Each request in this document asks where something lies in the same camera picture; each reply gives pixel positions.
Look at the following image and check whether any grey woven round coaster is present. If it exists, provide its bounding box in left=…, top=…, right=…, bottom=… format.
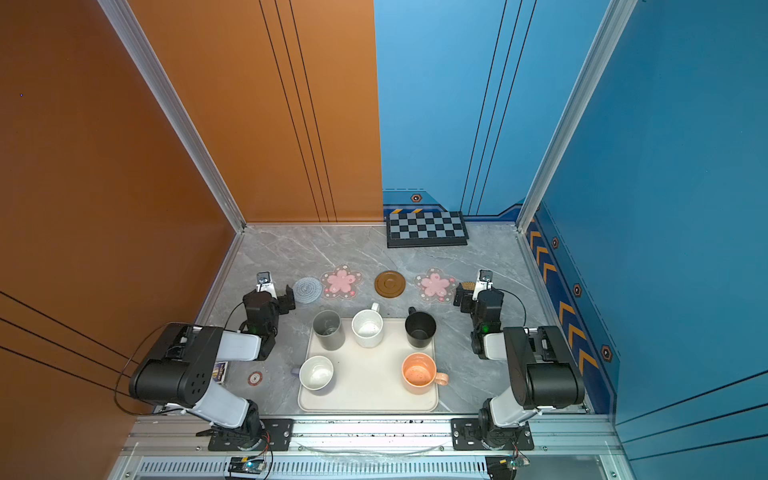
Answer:
left=292, top=277, right=323, bottom=304

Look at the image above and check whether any pink flower coaster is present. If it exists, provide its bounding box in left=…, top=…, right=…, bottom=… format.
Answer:
left=415, top=268, right=458, bottom=303
left=320, top=265, right=363, bottom=299

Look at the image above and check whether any brown wooden round coaster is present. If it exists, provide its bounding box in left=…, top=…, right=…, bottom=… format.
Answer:
left=374, top=270, right=406, bottom=298

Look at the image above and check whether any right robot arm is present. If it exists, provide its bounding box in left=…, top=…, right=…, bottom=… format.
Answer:
left=451, top=282, right=586, bottom=451

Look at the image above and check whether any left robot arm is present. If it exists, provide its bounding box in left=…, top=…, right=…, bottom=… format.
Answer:
left=129, top=287, right=296, bottom=451

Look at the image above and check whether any grey mug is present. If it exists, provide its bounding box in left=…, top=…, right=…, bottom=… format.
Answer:
left=312, top=310, right=345, bottom=351

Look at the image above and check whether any black mug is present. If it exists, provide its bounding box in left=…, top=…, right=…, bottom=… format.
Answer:
left=404, top=307, right=437, bottom=349

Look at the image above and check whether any purple card box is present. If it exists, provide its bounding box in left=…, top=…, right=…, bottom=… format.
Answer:
left=212, top=361, right=228, bottom=384

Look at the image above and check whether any orange mug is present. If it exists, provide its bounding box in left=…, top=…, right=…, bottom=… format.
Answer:
left=401, top=353, right=450, bottom=394

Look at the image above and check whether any white speckled mug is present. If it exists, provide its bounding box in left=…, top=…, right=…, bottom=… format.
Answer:
left=351, top=302, right=384, bottom=349

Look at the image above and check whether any black chessboard box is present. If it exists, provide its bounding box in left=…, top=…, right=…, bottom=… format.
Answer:
left=386, top=210, right=469, bottom=248

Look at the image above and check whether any cream serving tray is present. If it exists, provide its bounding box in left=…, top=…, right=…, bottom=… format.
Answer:
left=298, top=318, right=439, bottom=414

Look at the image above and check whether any left circuit board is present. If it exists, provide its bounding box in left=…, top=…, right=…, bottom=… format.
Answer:
left=227, top=456, right=267, bottom=479

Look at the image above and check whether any circuit board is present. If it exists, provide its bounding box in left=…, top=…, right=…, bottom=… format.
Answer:
left=227, top=456, right=267, bottom=479
left=485, top=456, right=530, bottom=480

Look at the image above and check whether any right circuit board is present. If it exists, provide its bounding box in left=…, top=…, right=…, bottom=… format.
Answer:
left=485, top=456, right=530, bottom=480

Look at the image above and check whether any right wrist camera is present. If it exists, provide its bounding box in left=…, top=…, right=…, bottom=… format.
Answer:
left=474, top=269, right=493, bottom=292

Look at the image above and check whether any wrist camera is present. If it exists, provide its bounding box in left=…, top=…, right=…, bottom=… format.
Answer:
left=474, top=269, right=493, bottom=292
left=256, top=271, right=275, bottom=295

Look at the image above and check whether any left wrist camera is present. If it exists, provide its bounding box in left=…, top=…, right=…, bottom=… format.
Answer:
left=256, top=271, right=275, bottom=295

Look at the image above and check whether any white mug purple handle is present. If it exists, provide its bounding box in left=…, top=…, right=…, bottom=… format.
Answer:
left=291, top=355, right=335, bottom=395

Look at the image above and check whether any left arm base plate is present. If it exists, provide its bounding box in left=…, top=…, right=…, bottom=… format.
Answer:
left=196, top=418, right=294, bottom=453

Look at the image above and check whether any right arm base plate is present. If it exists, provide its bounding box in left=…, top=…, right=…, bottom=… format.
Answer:
left=450, top=417, right=535, bottom=451

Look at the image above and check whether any aluminium front rail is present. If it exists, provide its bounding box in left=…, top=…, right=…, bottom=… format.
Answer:
left=109, top=414, right=634, bottom=479

